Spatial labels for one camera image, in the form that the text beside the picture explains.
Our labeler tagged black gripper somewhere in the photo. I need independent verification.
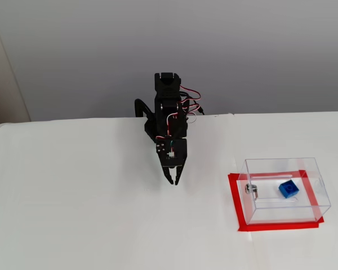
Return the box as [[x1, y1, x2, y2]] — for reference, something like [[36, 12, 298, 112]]
[[155, 137, 189, 186]]

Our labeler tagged blue lego brick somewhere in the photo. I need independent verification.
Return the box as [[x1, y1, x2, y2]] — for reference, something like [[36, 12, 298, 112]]
[[278, 181, 300, 200]]

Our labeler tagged transparent plastic box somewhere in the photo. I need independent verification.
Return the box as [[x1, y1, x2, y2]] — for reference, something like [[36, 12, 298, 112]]
[[238, 157, 332, 226]]

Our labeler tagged black table clamp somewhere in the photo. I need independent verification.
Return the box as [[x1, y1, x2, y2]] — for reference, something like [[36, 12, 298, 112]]
[[134, 98, 158, 144]]

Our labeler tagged short red white servo cable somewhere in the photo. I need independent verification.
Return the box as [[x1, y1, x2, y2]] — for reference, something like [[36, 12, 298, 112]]
[[166, 112, 179, 138]]

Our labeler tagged long red white servo cable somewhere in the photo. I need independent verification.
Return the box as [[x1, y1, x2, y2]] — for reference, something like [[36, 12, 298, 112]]
[[180, 85, 202, 124]]

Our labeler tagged red tape frame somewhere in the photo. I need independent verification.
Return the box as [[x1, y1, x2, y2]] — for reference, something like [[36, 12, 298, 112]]
[[228, 170, 325, 233]]

